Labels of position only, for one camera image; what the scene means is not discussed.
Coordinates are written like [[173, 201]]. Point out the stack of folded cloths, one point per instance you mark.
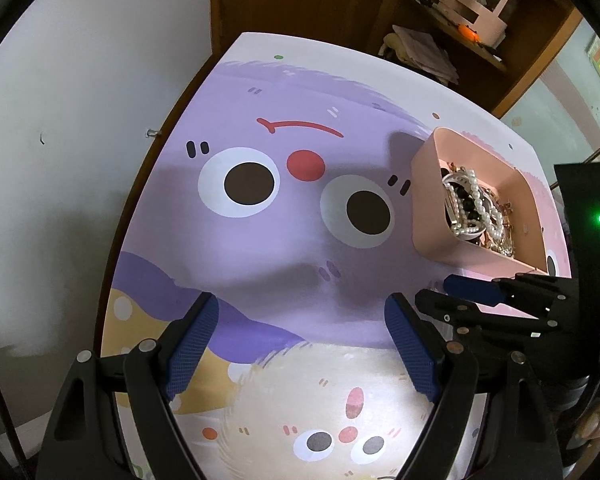
[[419, 51]]

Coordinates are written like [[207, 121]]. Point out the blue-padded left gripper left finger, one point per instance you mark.
[[185, 341]]

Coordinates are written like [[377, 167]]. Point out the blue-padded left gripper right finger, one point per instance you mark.
[[413, 341]]

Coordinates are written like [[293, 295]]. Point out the white smart watch band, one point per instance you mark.
[[459, 183]]

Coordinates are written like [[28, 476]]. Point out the person's right hand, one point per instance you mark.
[[589, 426]]

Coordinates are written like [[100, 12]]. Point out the cartoon monster table mat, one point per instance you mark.
[[285, 189]]

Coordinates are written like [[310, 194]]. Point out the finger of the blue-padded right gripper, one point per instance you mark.
[[449, 310], [487, 292]]

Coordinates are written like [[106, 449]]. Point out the brown wooden shelf cabinet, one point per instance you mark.
[[498, 48]]

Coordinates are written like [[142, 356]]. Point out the pink plastic tray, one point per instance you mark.
[[448, 229]]

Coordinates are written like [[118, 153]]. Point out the pink storage organizer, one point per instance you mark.
[[484, 17]]

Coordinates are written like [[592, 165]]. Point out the gold pearl hair comb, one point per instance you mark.
[[498, 233]]

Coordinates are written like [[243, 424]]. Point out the pastel sliding wardrobe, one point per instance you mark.
[[559, 115]]

